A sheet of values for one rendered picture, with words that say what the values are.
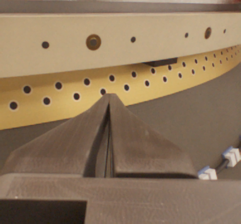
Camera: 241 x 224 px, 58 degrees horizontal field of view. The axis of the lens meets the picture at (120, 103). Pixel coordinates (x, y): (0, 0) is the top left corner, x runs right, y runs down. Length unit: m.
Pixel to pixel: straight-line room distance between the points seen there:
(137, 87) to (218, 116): 0.18
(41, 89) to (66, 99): 0.03
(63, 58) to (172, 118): 0.18
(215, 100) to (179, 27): 0.19
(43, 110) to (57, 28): 0.09
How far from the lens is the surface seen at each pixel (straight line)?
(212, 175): 0.37
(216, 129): 0.40
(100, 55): 0.21
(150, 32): 0.23
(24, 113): 0.24
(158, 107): 0.30
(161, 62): 0.27
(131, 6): 0.28
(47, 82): 0.25
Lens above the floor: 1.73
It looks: 26 degrees down
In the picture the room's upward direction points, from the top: 2 degrees clockwise
